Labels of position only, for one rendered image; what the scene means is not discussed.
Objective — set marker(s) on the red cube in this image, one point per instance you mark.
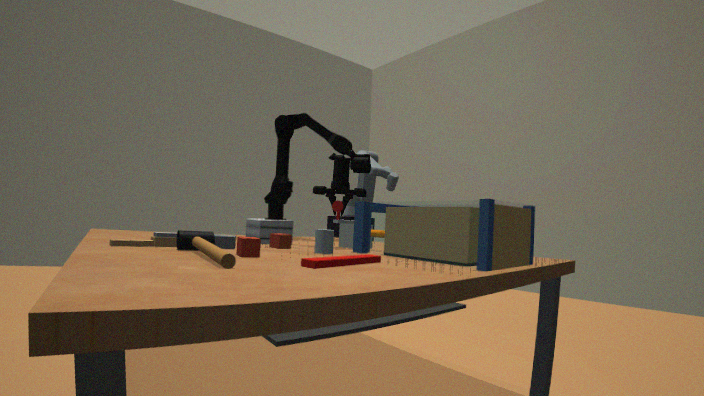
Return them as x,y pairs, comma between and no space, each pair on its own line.
248,247
280,241

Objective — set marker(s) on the red flat bar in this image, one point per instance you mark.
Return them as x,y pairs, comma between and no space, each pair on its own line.
324,262

